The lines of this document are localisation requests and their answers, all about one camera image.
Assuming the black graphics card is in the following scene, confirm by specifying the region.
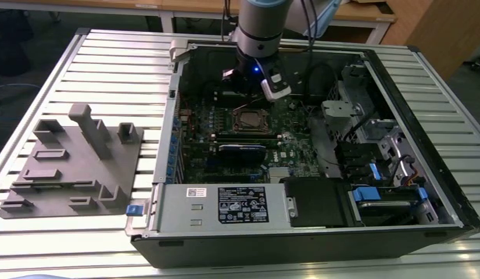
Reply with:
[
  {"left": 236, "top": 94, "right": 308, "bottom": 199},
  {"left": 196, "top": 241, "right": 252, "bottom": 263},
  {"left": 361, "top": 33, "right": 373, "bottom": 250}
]
[{"left": 217, "top": 143, "right": 268, "bottom": 173}]

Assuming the silver green CPU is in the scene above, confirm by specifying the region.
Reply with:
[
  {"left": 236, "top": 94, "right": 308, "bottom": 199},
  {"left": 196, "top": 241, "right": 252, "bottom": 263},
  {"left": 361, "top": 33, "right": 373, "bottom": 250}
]
[{"left": 241, "top": 112, "right": 262, "bottom": 128}]

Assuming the CPU socket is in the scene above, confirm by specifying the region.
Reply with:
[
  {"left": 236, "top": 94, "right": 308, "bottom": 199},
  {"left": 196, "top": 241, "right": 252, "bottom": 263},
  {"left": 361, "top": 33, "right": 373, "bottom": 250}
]
[{"left": 230, "top": 108, "right": 274, "bottom": 135}]

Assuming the thin black hanging cable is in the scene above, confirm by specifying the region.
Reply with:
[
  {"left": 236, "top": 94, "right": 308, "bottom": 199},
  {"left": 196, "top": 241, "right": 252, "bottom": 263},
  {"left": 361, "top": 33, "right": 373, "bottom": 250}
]
[{"left": 221, "top": 0, "right": 234, "bottom": 42}]

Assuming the short wooden desk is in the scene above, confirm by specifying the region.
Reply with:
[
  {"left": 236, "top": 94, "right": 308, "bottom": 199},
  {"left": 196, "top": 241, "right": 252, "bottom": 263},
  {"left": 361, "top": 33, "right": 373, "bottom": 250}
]
[{"left": 324, "top": 0, "right": 398, "bottom": 45}]

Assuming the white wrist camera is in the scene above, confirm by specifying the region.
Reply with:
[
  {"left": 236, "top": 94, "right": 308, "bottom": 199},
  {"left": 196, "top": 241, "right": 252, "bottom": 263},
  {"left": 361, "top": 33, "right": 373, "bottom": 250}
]
[{"left": 260, "top": 72, "right": 293, "bottom": 102}]

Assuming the black office chair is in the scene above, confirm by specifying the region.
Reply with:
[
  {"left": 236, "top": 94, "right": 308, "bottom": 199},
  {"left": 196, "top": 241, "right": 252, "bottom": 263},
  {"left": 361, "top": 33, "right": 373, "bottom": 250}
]
[{"left": 0, "top": 8, "right": 36, "bottom": 77}]

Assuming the black drive cable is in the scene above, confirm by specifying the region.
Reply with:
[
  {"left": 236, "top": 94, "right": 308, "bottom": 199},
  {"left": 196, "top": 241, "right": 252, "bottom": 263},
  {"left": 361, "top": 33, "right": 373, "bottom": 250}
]
[{"left": 341, "top": 106, "right": 378, "bottom": 142}]

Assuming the metal drive cage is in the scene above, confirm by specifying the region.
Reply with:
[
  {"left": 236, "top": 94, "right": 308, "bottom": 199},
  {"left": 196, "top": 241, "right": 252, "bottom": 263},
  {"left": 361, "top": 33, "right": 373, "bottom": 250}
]
[{"left": 320, "top": 64, "right": 464, "bottom": 227}]

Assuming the thin metal locking lever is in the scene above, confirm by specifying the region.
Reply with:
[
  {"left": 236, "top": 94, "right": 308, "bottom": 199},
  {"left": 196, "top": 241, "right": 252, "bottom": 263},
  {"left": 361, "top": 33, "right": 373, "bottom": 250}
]
[{"left": 232, "top": 97, "right": 265, "bottom": 112}]

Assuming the long wooden desk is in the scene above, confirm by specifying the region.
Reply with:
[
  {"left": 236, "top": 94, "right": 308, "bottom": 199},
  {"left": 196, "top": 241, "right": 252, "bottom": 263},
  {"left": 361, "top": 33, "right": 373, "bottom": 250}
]
[{"left": 0, "top": 0, "right": 240, "bottom": 33}]

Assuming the coloured wire bundle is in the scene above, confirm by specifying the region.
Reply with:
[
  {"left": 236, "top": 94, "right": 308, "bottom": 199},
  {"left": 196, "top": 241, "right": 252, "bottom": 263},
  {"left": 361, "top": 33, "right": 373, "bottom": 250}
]
[{"left": 404, "top": 170, "right": 421, "bottom": 187}]

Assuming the silver chipset heat sink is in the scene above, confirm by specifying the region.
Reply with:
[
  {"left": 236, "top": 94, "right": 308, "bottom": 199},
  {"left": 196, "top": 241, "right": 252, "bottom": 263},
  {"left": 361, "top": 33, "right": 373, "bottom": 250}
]
[{"left": 268, "top": 166, "right": 293, "bottom": 178}]

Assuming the black PC case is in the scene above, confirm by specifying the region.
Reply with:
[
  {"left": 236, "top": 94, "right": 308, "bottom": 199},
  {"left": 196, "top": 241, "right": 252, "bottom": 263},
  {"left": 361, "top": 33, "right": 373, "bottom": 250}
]
[{"left": 124, "top": 38, "right": 480, "bottom": 270}]

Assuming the blue drive carrier handle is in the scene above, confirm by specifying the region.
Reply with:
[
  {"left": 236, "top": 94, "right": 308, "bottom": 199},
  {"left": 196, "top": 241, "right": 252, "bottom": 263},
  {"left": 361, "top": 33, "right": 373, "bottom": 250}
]
[{"left": 349, "top": 187, "right": 382, "bottom": 202}]

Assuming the hard disk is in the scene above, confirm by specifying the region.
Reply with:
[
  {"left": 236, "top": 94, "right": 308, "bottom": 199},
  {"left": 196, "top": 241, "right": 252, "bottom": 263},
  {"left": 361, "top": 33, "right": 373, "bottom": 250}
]
[{"left": 354, "top": 200, "right": 414, "bottom": 227}]

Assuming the black cable loop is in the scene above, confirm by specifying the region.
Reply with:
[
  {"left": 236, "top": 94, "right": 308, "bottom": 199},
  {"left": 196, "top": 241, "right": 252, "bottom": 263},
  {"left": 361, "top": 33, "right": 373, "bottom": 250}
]
[{"left": 304, "top": 62, "right": 341, "bottom": 98}]

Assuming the grey parts rack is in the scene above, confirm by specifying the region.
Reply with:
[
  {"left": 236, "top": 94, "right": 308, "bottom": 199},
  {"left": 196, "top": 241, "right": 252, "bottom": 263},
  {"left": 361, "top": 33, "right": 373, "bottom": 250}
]
[{"left": 0, "top": 103, "right": 145, "bottom": 219}]

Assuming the silver power supply unit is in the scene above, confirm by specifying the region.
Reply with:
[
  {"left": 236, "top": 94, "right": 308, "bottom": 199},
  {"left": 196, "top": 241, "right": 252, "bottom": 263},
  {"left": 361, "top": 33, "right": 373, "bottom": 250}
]
[{"left": 145, "top": 183, "right": 293, "bottom": 233}]

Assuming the green motherboard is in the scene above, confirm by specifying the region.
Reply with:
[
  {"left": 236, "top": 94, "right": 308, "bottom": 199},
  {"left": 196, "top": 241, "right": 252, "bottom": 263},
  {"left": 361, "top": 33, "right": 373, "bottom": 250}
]
[{"left": 176, "top": 87, "right": 332, "bottom": 185}]

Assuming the blue drive clip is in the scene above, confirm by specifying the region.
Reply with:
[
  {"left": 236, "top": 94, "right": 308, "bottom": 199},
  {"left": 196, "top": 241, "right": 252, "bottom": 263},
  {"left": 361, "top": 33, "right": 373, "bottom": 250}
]
[{"left": 366, "top": 162, "right": 382, "bottom": 181}]

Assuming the grey metal bracket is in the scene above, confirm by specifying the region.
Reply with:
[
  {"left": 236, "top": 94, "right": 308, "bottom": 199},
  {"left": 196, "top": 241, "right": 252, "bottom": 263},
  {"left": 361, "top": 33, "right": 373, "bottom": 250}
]
[{"left": 321, "top": 99, "right": 362, "bottom": 124}]

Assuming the black RAM slot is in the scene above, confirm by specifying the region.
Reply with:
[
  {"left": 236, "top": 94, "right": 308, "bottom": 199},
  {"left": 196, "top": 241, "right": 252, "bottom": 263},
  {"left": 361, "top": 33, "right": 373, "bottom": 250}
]
[{"left": 210, "top": 132, "right": 284, "bottom": 139}]

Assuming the wooden cabinet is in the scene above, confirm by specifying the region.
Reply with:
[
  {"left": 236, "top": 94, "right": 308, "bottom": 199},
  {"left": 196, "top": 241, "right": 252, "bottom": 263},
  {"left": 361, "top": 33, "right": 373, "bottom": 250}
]
[{"left": 381, "top": 0, "right": 480, "bottom": 81}]

